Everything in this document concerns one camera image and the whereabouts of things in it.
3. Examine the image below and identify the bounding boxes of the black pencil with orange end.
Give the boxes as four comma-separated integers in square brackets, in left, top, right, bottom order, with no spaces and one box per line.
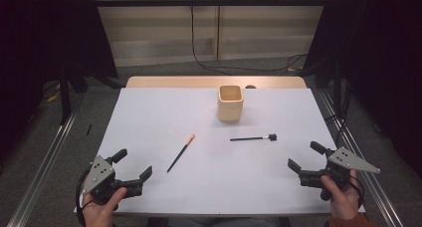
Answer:
[166,133,196,173]

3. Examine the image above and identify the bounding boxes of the person's right hand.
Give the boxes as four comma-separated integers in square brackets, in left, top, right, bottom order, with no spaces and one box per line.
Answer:
[319,169,361,221]

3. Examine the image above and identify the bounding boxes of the black horizontal frame bar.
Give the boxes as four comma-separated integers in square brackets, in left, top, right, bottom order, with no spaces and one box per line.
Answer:
[93,0,330,8]

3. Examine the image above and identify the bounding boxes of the aluminium floor rail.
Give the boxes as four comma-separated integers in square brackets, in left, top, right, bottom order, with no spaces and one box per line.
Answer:
[6,93,86,227]
[317,90,405,227]

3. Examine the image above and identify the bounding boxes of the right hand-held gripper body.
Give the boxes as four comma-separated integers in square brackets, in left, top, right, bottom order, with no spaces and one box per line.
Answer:
[298,146,381,202]

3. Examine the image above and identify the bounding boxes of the black pen with square cap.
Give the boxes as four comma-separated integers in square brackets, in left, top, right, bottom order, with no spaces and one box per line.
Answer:
[229,133,278,142]

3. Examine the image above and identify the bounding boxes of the black curtain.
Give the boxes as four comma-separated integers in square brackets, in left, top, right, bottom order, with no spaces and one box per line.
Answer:
[303,0,422,170]
[0,0,119,166]

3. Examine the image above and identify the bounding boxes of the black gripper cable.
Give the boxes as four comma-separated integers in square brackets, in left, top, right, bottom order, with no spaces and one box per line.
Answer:
[75,166,95,226]
[347,175,365,209]

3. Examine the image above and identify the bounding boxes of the white table sheet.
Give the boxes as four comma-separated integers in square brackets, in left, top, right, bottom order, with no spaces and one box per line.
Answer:
[73,87,366,217]

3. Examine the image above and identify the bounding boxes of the black wall cable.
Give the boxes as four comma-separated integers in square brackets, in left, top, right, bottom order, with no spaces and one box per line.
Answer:
[190,4,309,73]

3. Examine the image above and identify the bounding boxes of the person's left hand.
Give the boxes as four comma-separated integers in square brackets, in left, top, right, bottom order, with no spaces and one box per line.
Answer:
[82,186,128,227]

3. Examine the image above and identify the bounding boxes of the black stand post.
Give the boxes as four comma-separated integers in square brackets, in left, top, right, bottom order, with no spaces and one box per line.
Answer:
[332,59,343,117]
[59,63,73,125]

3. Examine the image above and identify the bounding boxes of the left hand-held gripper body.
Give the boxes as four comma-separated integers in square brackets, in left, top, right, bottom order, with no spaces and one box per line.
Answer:
[81,154,145,210]

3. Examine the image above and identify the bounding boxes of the yellow floor cable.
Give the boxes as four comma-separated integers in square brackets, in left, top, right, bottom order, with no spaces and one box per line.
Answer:
[41,82,63,104]

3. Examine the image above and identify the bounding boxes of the beige square cup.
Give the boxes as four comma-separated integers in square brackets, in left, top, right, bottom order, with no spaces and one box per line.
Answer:
[217,85,245,123]

